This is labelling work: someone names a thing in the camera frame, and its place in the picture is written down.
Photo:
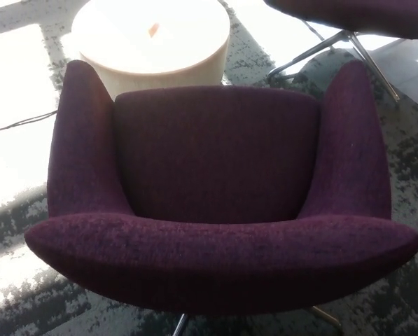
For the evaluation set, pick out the round white side table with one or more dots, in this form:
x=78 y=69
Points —
x=142 y=49

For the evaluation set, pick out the purple fabric armchair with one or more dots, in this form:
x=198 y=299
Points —
x=215 y=252

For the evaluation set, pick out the purple chair with metal legs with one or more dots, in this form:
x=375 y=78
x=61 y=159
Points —
x=352 y=12

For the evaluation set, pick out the small orange item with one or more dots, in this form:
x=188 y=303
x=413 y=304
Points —
x=153 y=30

